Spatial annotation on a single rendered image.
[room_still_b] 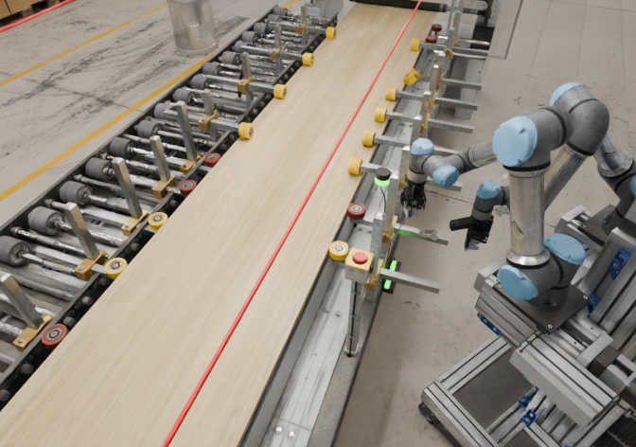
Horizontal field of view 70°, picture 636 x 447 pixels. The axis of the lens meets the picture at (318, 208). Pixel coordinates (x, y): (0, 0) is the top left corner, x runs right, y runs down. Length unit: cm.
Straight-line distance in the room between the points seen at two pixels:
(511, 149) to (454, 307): 175
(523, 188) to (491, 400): 130
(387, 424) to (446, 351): 53
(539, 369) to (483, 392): 79
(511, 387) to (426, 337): 53
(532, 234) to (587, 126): 41
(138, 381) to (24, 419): 32
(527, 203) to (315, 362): 100
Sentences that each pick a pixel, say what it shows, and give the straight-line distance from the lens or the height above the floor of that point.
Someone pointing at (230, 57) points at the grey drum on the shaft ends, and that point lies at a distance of 353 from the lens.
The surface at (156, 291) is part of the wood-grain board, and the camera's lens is 181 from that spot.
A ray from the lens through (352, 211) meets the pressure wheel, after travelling 200.
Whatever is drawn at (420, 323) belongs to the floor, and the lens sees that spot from 277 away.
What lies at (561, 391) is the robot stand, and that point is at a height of 95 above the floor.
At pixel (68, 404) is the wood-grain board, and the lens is 167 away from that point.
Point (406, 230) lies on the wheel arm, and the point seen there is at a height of 86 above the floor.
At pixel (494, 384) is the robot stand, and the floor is 21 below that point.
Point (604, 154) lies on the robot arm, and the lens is 189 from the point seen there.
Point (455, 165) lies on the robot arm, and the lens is 161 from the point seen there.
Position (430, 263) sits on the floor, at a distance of 307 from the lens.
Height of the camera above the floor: 226
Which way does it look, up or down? 42 degrees down
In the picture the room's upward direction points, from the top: straight up
